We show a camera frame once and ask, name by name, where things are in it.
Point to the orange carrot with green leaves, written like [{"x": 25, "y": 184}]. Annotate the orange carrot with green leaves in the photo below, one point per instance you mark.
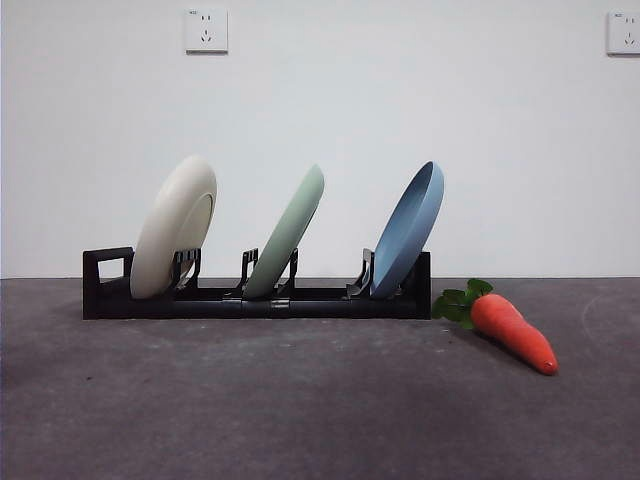
[{"x": 510, "y": 330}]

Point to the black plate rack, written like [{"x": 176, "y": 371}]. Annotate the black plate rack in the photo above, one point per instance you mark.
[{"x": 320, "y": 307}]

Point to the blue round plate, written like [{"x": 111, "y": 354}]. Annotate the blue round plate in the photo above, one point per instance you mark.
[{"x": 400, "y": 250}]

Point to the white round plate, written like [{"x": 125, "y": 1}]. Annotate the white round plate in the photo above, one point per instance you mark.
[{"x": 170, "y": 225}]

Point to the green round plate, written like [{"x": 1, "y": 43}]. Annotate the green round plate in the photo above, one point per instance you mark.
[{"x": 286, "y": 235}]

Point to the white wall socket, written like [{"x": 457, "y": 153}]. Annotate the white wall socket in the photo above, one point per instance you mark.
[
  {"x": 206, "y": 30},
  {"x": 624, "y": 32}
]

